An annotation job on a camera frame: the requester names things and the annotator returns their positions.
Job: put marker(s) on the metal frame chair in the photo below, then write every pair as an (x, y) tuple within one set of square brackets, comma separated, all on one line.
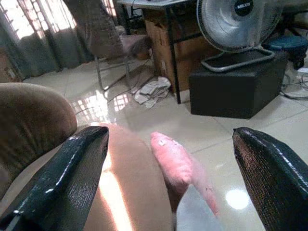
[(115, 48)]

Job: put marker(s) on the grey curtain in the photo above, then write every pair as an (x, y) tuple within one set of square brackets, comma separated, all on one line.
[(41, 43)]

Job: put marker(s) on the pink pillow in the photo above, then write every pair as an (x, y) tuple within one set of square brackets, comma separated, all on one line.
[(178, 163)]

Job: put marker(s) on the brown sofa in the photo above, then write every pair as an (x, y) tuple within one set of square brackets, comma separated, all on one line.
[(79, 154)]

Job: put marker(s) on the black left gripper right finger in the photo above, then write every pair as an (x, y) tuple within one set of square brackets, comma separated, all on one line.
[(274, 178)]

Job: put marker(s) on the blue round stool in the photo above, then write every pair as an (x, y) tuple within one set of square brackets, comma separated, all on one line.
[(288, 47)]

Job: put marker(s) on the black frame desk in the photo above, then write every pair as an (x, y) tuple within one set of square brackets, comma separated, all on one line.
[(166, 29)]

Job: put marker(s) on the black box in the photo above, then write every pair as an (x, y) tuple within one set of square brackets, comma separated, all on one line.
[(231, 89)]

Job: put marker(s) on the crumpled white cloth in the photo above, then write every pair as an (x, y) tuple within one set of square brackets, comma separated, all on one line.
[(151, 91)]

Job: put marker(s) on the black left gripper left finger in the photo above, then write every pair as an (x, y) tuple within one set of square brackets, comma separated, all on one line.
[(62, 178)]

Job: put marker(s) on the brown cardboard box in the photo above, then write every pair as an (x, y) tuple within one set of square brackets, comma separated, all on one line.
[(178, 50)]

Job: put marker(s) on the silver floor fan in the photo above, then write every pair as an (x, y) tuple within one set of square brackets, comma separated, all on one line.
[(237, 26)]

